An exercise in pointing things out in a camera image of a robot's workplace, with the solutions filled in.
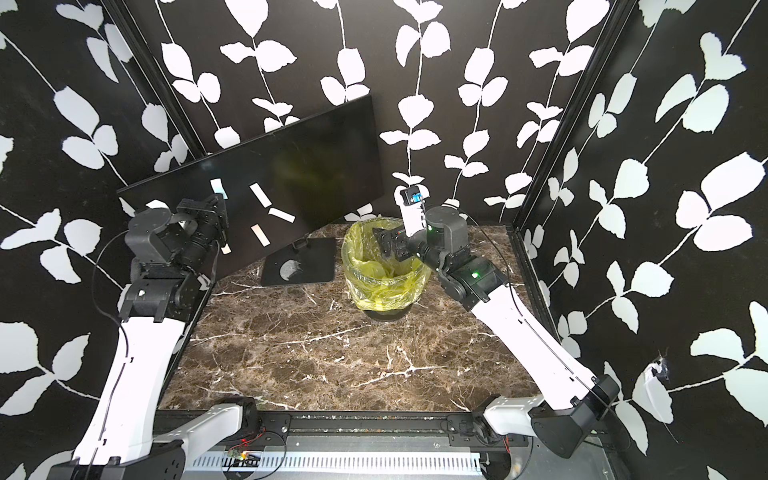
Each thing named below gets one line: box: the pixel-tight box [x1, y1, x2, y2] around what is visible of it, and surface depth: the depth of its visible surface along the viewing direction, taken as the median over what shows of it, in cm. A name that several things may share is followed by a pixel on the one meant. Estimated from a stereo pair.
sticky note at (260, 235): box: [250, 223, 271, 248], surface depth 85 cm
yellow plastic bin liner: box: [341, 217, 432, 312], surface depth 79 cm
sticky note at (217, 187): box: [210, 178, 229, 200], surface depth 65 cm
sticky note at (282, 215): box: [268, 208, 296, 224], surface depth 85 cm
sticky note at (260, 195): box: [249, 182, 273, 209], surface depth 75 cm
